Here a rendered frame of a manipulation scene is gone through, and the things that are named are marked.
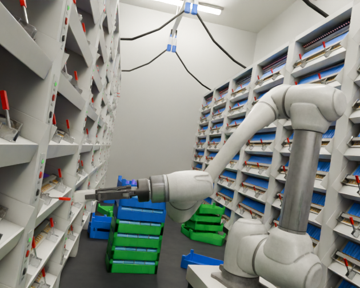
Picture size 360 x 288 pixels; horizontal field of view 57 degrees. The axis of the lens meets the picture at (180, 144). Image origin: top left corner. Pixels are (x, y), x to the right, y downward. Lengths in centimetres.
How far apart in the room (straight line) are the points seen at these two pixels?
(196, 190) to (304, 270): 47
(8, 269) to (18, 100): 39
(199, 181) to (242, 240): 41
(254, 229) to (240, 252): 10
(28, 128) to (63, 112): 71
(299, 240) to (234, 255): 28
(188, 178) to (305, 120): 48
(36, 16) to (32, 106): 21
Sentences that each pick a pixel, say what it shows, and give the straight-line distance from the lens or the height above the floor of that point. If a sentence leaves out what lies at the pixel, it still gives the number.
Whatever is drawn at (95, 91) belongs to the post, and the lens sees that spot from 225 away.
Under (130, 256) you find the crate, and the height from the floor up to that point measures 10.
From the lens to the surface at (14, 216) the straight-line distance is 86.
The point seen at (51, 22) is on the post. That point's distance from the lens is 88.
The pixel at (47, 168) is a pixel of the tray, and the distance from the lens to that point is 155.
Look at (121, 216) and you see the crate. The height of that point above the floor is 34.
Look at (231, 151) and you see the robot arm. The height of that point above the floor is 80.
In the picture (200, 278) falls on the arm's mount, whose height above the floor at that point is 26.
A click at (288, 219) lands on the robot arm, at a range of 129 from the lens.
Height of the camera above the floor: 76
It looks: 2 degrees up
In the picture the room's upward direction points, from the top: 9 degrees clockwise
